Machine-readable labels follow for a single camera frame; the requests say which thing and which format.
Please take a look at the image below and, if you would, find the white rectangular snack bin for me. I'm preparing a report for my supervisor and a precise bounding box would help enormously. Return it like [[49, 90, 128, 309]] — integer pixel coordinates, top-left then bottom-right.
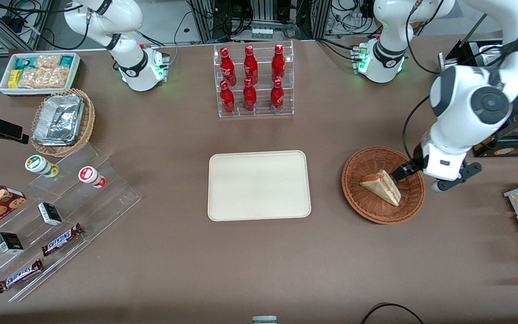
[[0, 52, 81, 97]]

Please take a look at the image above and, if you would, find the cream plastic tray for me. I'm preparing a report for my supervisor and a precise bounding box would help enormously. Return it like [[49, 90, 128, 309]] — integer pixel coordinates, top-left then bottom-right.
[[208, 150, 312, 222]]

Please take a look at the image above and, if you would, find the aluminium foil container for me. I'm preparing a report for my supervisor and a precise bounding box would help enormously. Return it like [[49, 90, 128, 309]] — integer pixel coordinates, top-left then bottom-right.
[[33, 94, 85, 146]]

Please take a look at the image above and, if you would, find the brown wicker basket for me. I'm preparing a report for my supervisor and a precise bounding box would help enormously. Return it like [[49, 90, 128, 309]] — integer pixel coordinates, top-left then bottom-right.
[[341, 146, 426, 225]]

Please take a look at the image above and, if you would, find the light wicker basket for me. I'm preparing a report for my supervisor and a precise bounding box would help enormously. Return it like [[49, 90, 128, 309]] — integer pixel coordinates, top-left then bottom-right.
[[31, 88, 96, 158]]

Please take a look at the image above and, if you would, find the red cola bottle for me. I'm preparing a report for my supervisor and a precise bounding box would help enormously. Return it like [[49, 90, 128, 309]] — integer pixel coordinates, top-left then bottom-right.
[[243, 45, 259, 85], [220, 47, 237, 86], [272, 44, 286, 83], [242, 78, 257, 112], [270, 79, 285, 113], [219, 81, 236, 114]]

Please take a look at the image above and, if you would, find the clear acrylic bottle rack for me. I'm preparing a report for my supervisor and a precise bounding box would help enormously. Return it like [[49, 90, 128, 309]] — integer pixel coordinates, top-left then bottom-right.
[[213, 40, 295, 118]]

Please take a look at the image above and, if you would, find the brown snickers bar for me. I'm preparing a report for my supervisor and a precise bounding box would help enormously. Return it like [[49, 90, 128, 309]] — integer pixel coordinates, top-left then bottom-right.
[[0, 259, 44, 293], [41, 223, 84, 257]]

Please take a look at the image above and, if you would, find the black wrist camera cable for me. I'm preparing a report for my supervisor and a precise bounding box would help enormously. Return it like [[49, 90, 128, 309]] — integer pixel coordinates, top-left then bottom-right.
[[402, 95, 431, 159]]

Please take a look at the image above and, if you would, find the clear acrylic step display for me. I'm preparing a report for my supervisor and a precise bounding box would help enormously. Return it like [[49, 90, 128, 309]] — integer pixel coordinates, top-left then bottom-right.
[[0, 143, 142, 303]]

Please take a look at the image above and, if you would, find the small clear cracker bag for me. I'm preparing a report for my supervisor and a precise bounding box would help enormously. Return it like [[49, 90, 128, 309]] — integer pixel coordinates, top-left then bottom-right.
[[34, 54, 63, 69]]

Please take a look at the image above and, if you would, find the triangular sandwich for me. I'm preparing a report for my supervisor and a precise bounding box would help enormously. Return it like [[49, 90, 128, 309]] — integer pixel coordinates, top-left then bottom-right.
[[360, 170, 402, 207]]

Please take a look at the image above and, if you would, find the black table cable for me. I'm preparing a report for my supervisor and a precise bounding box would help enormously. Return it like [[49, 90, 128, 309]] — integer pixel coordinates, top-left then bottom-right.
[[360, 303, 426, 324]]

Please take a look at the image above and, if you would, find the green lid white cup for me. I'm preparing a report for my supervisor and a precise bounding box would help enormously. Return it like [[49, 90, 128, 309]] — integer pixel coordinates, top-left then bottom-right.
[[25, 155, 59, 178]]

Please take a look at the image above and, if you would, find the red lid white cup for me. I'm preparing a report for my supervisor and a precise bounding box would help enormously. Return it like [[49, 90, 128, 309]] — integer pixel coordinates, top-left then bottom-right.
[[78, 166, 107, 189]]

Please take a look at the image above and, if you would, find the steel food pan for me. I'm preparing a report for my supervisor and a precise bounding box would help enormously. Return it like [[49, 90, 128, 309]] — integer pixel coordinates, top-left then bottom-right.
[[477, 44, 505, 68]]

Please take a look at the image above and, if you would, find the large clear cracker bag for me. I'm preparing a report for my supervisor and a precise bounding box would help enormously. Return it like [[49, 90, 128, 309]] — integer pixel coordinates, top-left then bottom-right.
[[18, 67, 70, 89]]

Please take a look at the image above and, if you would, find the black food warmer case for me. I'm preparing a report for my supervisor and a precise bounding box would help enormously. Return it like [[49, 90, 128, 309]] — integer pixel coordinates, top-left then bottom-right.
[[438, 38, 518, 158]]

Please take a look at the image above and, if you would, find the aluminium equipment rack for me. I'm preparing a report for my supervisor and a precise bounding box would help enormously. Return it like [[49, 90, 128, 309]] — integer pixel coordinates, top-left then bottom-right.
[[186, 0, 334, 44]]

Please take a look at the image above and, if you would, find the small black box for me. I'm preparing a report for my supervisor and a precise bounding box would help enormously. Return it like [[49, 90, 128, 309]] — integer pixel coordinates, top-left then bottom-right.
[[0, 232, 24, 255], [38, 202, 63, 226]]

